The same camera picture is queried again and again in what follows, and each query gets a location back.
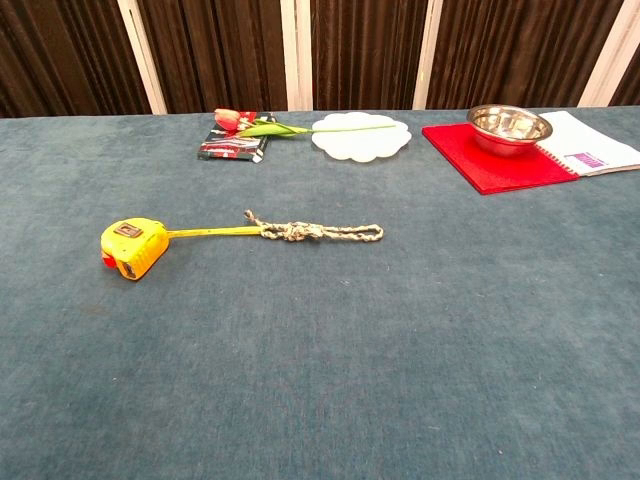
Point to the yellow tape measure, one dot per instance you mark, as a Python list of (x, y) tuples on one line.
[(132, 245)]

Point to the white scalloped coaster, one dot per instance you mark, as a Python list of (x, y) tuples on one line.
[(360, 145)]

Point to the blue table cloth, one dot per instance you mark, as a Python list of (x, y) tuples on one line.
[(320, 350)]

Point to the artificial pink tulip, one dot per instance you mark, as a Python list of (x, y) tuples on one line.
[(227, 118)]

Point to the dark brown curtain panel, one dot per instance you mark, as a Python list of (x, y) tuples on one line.
[(60, 55), (510, 50), (215, 55), (631, 80), (367, 55)]

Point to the stainless steel bowl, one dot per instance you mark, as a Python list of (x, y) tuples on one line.
[(505, 135)]

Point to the white paper sheet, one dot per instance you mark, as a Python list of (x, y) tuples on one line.
[(590, 137)]

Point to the white partition post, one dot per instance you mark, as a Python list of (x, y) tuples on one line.
[(428, 55), (142, 55), (607, 50), (296, 55)]

